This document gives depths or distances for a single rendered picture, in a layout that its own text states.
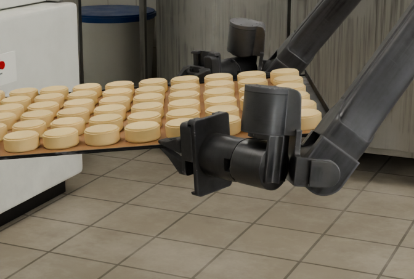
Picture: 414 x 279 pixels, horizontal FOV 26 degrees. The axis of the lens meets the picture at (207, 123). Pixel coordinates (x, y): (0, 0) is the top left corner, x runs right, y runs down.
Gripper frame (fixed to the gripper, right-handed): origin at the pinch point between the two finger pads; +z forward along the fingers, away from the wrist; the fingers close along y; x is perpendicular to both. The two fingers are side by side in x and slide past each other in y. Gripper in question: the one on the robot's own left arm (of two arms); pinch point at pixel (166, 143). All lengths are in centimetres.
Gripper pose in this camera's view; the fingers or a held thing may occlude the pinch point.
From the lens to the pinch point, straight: 123.5
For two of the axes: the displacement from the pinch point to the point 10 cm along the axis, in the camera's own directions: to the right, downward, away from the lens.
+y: 0.5, 9.7, 2.4
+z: -7.1, -1.3, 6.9
